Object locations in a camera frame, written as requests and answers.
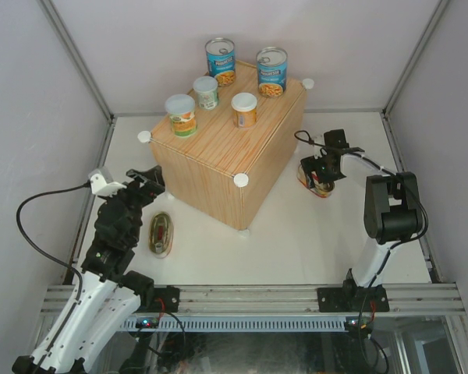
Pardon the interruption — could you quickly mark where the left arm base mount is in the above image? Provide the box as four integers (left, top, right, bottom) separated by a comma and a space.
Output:
138, 286, 180, 312

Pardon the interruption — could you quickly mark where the right black cable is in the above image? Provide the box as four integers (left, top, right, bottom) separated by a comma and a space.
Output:
294, 129, 430, 324

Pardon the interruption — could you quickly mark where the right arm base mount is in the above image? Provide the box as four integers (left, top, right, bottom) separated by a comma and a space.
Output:
317, 286, 390, 312

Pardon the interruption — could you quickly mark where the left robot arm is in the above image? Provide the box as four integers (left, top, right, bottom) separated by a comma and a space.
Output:
12, 166, 165, 373

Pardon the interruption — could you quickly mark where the wooden cube counter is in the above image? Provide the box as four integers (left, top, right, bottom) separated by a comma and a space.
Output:
151, 61, 307, 230

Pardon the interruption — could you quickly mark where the blue soup can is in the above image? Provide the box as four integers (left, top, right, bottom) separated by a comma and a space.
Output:
256, 47, 288, 98
205, 37, 236, 87

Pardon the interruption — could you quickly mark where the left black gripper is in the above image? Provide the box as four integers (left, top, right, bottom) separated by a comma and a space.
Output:
101, 166, 165, 243

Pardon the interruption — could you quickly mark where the green can white lid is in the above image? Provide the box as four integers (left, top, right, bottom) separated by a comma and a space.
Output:
193, 76, 219, 110

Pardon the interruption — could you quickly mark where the grey slotted cable duct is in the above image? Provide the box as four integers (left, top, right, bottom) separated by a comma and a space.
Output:
119, 316, 346, 333

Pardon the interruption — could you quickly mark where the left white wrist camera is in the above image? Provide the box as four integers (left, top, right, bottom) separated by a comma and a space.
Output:
88, 167, 126, 198

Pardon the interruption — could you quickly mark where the oval sardine tin left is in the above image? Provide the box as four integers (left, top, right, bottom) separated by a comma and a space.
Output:
148, 212, 174, 259

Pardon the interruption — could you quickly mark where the oval red sardine tin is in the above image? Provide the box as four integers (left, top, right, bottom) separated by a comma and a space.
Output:
297, 165, 335, 198

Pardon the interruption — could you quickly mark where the yellow can white lid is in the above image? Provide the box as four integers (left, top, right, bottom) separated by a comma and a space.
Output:
165, 93, 197, 137

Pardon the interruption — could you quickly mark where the tan can white lid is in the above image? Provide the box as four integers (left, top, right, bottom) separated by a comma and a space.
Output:
231, 92, 257, 129

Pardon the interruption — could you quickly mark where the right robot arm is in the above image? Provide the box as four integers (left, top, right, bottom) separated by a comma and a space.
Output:
294, 129, 428, 311

